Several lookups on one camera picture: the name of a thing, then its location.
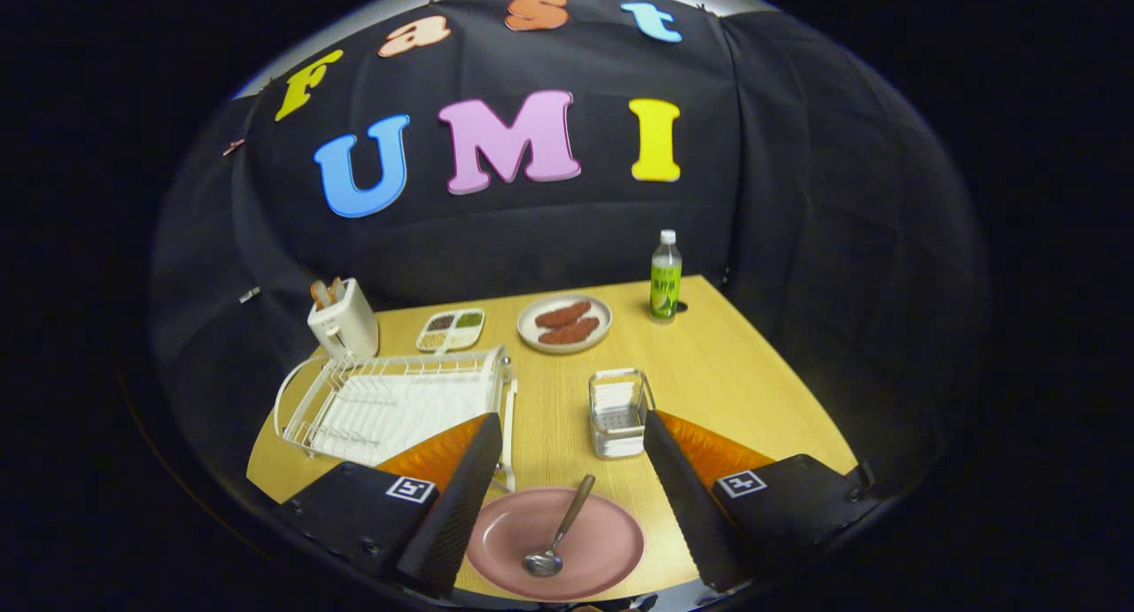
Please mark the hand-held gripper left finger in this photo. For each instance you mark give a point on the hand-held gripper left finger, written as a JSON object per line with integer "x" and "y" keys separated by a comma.
{"x": 456, "y": 506}

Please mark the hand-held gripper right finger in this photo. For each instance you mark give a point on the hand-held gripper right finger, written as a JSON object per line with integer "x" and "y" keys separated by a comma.
{"x": 687, "y": 506}

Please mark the pink plate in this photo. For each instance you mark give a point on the pink plate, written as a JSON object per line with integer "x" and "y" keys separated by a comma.
{"x": 602, "y": 541}

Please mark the white plate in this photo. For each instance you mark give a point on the white plate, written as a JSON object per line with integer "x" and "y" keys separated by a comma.
{"x": 530, "y": 333}

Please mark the white divided snack tray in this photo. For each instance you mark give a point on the white divided snack tray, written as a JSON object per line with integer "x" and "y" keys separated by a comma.
{"x": 452, "y": 330}

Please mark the white toaster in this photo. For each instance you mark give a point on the white toaster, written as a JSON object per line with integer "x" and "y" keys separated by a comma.
{"x": 350, "y": 329}

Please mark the red sausage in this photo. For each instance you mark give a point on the red sausage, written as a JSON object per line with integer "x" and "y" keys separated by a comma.
{"x": 563, "y": 313}
{"x": 571, "y": 331}

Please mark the green tea bottle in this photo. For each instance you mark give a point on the green tea bottle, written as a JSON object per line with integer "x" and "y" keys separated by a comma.
{"x": 665, "y": 284}

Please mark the toast slice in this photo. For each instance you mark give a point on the toast slice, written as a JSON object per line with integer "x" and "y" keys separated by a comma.
{"x": 320, "y": 295}
{"x": 337, "y": 289}

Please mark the black backdrop cloth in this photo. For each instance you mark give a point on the black backdrop cloth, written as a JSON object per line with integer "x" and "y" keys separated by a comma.
{"x": 549, "y": 231}

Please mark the small white tag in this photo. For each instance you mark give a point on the small white tag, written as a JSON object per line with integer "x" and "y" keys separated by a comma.
{"x": 249, "y": 294}

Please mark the small reddish clip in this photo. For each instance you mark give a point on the small reddish clip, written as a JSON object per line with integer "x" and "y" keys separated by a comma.
{"x": 233, "y": 145}

